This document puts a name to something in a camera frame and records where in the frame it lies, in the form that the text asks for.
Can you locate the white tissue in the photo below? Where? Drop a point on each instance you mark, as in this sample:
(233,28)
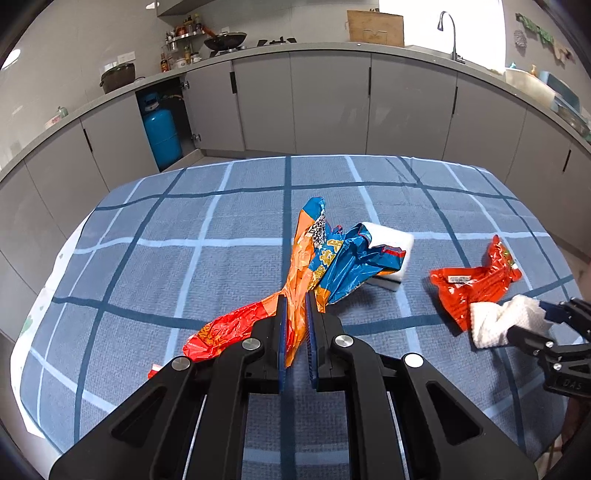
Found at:
(490,321)

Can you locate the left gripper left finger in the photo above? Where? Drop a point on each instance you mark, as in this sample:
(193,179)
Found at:
(188,421)

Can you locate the blue gas cylinder under counter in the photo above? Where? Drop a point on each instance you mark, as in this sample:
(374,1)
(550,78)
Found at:
(161,132)

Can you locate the grey kitchen cabinets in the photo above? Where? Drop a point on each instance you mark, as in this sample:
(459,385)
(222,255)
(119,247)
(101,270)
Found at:
(292,99)

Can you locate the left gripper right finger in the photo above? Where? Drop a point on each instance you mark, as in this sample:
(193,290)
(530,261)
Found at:
(405,419)

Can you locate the wooden cutting board left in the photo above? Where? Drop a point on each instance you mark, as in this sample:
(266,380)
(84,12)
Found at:
(373,27)

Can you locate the spice rack with bottles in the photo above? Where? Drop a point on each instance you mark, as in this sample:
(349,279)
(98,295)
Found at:
(178,50)

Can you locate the blue plaid tablecloth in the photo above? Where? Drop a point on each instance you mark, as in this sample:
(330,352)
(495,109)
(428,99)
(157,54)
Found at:
(162,256)

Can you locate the blue dish rack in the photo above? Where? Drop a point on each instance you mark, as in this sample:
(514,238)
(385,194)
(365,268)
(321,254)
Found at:
(566,103)

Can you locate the red snack packet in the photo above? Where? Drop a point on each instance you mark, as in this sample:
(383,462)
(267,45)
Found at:
(458,288)

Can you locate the orange blue snack wrapper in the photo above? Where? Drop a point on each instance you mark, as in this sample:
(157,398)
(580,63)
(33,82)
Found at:
(328,263)

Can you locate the hanging cloths on hooks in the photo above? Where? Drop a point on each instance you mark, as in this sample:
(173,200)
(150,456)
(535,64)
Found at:
(561,52)

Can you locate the black wok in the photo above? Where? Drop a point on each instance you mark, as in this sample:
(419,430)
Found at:
(225,41)

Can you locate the black rice cooker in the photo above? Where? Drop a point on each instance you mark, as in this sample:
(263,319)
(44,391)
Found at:
(117,77)

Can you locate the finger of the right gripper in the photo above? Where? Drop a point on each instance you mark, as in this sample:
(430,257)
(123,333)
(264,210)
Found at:
(576,313)
(551,355)

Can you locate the white plastic tub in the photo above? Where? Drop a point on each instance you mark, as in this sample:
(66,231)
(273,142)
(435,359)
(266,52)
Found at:
(531,86)

